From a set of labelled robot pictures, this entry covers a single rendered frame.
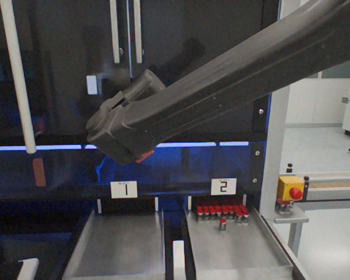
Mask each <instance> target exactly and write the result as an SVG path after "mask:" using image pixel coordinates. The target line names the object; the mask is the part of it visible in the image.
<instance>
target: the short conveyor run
mask: <svg viewBox="0 0 350 280"><path fill-rule="evenodd" d="M287 166H288V167H289V168H287V170H286V173H280V174H295V175H296V176H297V177H301V178H300V179H301V180H302V181H303V182H304V188H303V194H302V199H301V200H294V201H293V203H295V204H296V205H297V206H298V207H299V208H300V209H301V210H317V209H347V208H350V171H346V172H307V173H292V168H291V167H292V166H293V164H292V163H288V165H287ZM332 176H339V177H332Z"/></svg>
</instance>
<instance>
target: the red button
mask: <svg viewBox="0 0 350 280"><path fill-rule="evenodd" d="M302 194H303V193H302V191H301V190H300V189H299V188H293V189H292V190H291V191H290V193H289V195H290V197H291V198H292V199H294V200H298V199H300V198H302Z"/></svg>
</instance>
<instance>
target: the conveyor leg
mask: <svg viewBox="0 0 350 280"><path fill-rule="evenodd" d="M302 227H303V223H291V225H290V229H289V236H288V243H287V246H288V247H289V248H290V250H291V251H292V253H293V254H294V255H295V257H296V258H297V257H298V251H299V244H300V240H301V234H302Z"/></svg>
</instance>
